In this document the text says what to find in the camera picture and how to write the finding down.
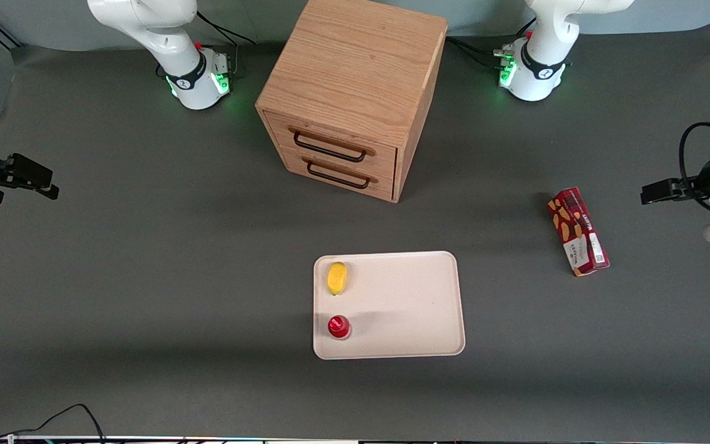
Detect red tartan cookie box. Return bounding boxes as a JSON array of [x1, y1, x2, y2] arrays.
[[547, 187, 611, 277]]

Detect cream plastic tray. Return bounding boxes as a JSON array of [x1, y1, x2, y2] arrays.
[[312, 250, 466, 361]]

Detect yellow lemon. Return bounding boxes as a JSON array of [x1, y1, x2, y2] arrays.
[[327, 261, 348, 296]]

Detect wooden two-drawer cabinet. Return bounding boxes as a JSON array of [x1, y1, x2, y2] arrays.
[[255, 0, 448, 204]]

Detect black cables at left arm base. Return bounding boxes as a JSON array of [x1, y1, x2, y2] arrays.
[[445, 18, 536, 70]]

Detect black cables at arm base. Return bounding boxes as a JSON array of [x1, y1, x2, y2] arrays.
[[195, 9, 257, 78], [445, 18, 536, 70]]

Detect black cable at table edge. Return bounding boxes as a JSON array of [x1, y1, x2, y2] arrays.
[[0, 403, 107, 444]]

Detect black cables at right arm base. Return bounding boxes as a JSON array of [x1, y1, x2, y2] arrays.
[[195, 9, 257, 78]]

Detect long black drawer handle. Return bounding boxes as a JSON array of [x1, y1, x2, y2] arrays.
[[293, 130, 369, 163]]

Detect wooden drawer with long handle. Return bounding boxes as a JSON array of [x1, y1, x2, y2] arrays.
[[264, 111, 399, 181]]

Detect short black drawer handle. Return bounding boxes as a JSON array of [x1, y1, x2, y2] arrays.
[[306, 158, 372, 190]]

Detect wooden drawer with short handle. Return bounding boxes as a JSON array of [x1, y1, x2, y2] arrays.
[[281, 148, 396, 202]]

